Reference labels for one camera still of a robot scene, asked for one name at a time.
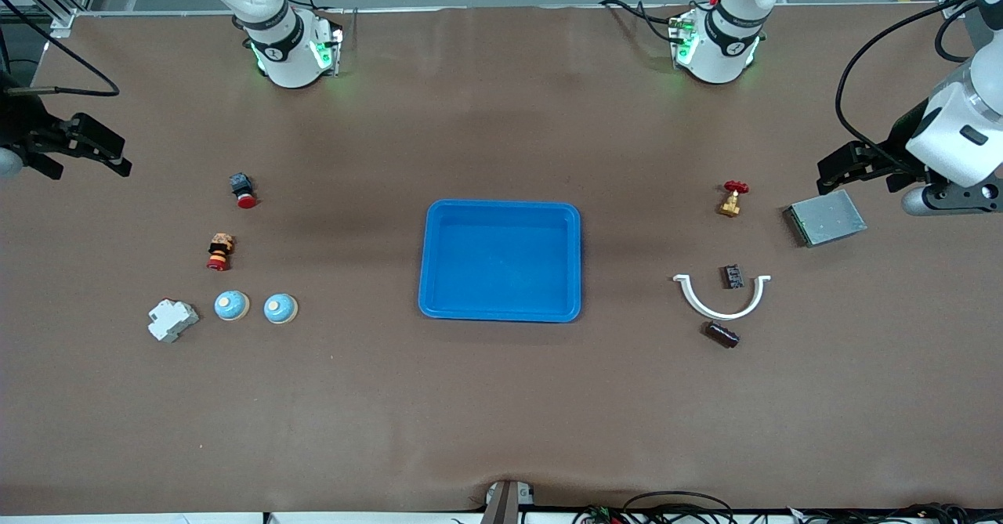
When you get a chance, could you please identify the blue bell with cream button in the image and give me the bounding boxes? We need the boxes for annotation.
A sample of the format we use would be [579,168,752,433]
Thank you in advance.
[263,293,299,326]
[214,291,251,322]

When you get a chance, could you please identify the large brown electrolytic capacitor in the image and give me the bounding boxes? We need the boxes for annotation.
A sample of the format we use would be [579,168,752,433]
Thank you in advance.
[703,320,741,350]

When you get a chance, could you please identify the blue plastic tray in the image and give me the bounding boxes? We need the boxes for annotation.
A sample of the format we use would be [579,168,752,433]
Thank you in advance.
[418,199,582,323]

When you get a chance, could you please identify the grey metal box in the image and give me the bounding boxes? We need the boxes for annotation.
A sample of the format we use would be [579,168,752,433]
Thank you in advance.
[782,189,868,248]

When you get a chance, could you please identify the black red-capped push button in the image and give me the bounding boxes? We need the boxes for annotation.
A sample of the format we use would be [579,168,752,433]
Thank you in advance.
[229,172,259,210]

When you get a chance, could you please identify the white circuit breaker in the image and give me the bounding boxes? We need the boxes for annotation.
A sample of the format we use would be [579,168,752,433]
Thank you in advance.
[147,298,200,344]

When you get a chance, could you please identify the brown table mat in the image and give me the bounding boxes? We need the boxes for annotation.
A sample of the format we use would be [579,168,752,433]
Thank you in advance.
[0,3,1003,515]

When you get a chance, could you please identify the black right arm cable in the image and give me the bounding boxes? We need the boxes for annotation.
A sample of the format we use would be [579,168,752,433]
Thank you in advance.
[0,0,120,98]

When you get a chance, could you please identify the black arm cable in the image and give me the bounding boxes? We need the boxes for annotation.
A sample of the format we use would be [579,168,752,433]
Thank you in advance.
[0,0,120,98]
[835,0,976,164]

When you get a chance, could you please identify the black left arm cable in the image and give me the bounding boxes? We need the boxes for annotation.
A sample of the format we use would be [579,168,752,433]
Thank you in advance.
[835,0,976,164]

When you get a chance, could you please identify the brass valve with red handle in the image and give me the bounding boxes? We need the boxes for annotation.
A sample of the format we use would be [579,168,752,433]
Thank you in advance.
[716,180,750,219]

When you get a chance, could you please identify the short black cable loop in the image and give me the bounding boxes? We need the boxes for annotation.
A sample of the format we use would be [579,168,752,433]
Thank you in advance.
[935,0,974,64]

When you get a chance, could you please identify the red yellow emergency stop switch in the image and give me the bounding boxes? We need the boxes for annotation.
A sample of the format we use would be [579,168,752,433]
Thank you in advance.
[206,232,236,273]

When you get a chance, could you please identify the white curved plastic bracket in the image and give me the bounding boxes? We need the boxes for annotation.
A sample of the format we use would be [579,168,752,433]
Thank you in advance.
[672,273,773,321]

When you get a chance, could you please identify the black base cables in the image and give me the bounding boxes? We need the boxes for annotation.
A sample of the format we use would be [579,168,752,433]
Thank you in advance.
[599,0,683,43]

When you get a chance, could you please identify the tangled black cables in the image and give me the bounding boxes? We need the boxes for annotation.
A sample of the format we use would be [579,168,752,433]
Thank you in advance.
[788,503,1003,524]

